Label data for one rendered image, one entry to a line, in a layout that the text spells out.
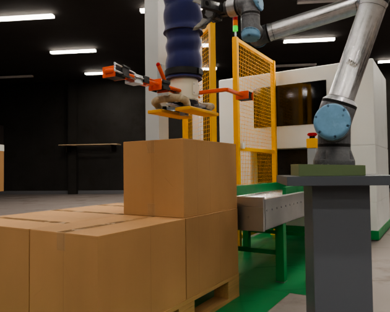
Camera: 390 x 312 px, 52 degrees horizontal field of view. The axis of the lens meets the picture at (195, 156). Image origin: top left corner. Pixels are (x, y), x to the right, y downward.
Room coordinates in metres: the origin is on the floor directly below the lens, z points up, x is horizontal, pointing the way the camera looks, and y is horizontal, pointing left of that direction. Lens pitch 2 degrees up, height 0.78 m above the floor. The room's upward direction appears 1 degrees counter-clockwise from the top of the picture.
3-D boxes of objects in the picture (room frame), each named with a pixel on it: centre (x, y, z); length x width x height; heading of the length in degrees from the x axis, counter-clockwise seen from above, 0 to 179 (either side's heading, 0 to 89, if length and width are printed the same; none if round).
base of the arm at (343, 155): (1.92, -0.67, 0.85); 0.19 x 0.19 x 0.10
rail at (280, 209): (3.48, -1.01, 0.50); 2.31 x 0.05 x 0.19; 149
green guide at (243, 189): (4.10, -0.69, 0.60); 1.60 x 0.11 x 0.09; 149
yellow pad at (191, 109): (2.32, -0.02, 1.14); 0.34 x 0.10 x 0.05; 149
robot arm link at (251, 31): (1.89, -0.28, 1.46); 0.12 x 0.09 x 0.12; 159
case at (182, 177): (2.36, 0.07, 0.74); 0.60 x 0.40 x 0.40; 148
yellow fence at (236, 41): (4.39, -0.69, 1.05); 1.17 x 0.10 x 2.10; 149
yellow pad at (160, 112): (2.42, 0.14, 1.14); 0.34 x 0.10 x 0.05; 149
